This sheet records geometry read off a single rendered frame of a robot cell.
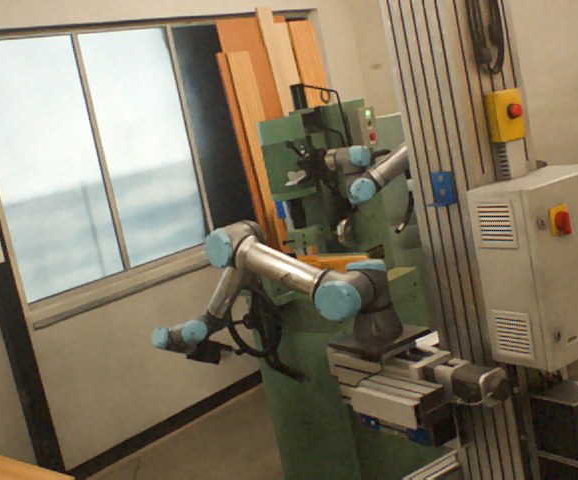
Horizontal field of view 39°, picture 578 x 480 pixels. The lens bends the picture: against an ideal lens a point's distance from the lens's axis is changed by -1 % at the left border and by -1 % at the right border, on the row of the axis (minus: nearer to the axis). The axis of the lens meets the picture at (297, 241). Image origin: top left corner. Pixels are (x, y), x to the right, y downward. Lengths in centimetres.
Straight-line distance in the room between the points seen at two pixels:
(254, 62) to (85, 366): 199
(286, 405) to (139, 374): 116
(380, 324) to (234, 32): 276
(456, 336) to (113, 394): 219
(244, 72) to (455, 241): 264
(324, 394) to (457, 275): 99
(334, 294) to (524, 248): 54
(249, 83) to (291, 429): 216
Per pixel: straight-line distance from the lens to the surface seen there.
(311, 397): 318
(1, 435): 387
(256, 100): 473
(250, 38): 490
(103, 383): 413
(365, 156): 275
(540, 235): 206
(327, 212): 319
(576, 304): 218
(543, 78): 512
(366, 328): 241
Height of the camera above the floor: 152
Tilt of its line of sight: 9 degrees down
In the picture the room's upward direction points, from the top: 11 degrees counter-clockwise
